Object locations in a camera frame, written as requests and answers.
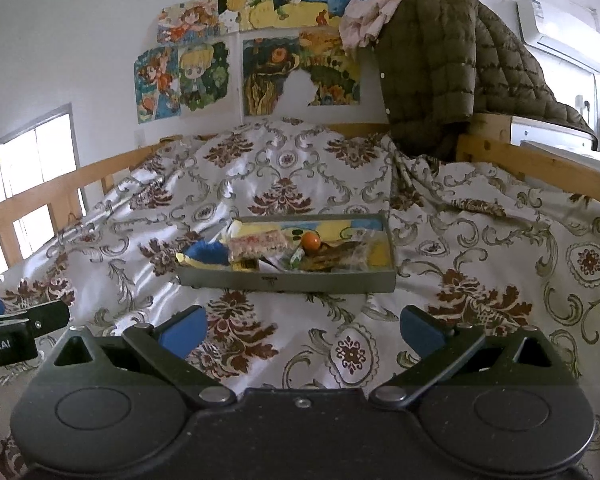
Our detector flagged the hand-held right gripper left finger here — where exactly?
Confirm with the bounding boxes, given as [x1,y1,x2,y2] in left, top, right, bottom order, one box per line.
[45,305,236,408]

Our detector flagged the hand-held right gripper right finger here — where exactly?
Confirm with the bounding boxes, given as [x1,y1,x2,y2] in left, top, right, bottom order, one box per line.
[370,305,568,407]

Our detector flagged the blue and yellow snack packet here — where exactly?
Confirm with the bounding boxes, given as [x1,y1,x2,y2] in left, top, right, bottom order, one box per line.
[179,240,230,267]

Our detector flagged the clear biscuit packet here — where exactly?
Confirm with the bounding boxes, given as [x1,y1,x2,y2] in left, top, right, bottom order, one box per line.
[228,231,287,263]

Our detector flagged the gold foil snack packet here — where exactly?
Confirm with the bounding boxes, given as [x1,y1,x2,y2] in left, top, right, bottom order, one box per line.
[304,241,367,272]

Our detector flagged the grey tin tray cartoon print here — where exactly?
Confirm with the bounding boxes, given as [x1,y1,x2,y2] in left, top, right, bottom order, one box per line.
[174,212,397,294]

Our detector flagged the printed floral blanket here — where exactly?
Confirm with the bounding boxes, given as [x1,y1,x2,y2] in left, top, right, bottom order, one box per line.
[0,117,600,480]

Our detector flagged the clear narrow snack packet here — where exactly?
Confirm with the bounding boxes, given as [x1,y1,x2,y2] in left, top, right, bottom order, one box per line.
[350,226,382,261]

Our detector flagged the olive quilted jacket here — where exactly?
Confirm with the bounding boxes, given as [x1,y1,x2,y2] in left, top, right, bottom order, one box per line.
[372,0,599,162]

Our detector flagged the pink floral cloth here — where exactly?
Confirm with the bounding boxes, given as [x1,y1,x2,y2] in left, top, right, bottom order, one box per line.
[339,0,467,54]

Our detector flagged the white air conditioner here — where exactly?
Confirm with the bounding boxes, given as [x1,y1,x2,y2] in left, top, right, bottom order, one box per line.
[517,0,600,74]

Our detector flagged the wooden bed frame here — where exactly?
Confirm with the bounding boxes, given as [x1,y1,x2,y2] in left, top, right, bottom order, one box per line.
[0,112,600,261]

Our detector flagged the wall poster two cartoon children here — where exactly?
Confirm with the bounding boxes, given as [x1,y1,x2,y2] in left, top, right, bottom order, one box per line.
[134,41,230,124]

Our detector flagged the wall poster orange tree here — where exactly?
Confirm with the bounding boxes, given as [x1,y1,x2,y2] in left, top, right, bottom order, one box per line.
[242,29,362,117]

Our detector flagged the wall poster orange-haired figure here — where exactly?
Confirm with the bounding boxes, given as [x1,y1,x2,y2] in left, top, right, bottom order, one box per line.
[157,0,220,44]

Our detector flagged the wall poster yellow round figure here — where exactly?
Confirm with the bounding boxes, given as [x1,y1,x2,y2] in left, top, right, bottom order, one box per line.
[217,0,272,34]

